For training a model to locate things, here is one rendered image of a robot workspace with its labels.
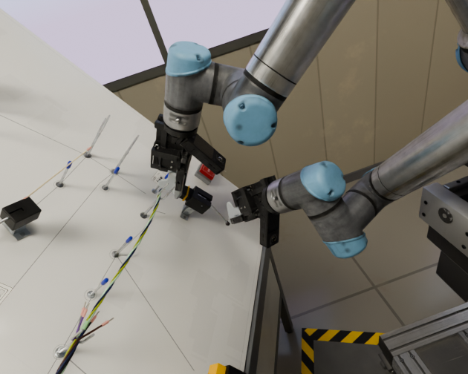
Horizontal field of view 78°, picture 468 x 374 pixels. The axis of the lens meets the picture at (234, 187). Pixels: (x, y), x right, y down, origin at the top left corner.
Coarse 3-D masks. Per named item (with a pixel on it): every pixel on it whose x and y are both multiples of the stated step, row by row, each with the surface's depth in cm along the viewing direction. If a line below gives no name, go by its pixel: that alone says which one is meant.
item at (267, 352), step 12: (276, 288) 124; (276, 300) 122; (264, 312) 100; (276, 312) 119; (264, 324) 99; (276, 324) 117; (264, 336) 98; (264, 348) 96; (264, 360) 95; (264, 372) 94
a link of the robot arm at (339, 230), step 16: (352, 192) 59; (336, 208) 53; (352, 208) 55; (368, 208) 56; (320, 224) 54; (336, 224) 53; (352, 224) 54; (336, 240) 54; (352, 240) 53; (336, 256) 57; (352, 256) 55
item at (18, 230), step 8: (24, 200) 49; (32, 200) 50; (8, 208) 47; (16, 208) 48; (24, 208) 48; (32, 208) 49; (0, 216) 48; (8, 216) 46; (16, 216) 47; (24, 216) 48; (32, 216) 49; (8, 224) 48; (16, 224) 47; (24, 224) 49; (16, 232) 52; (24, 232) 52
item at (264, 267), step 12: (264, 252) 91; (264, 264) 89; (264, 276) 88; (264, 288) 87; (264, 300) 85; (252, 324) 74; (252, 336) 72; (252, 348) 69; (252, 360) 68; (252, 372) 68
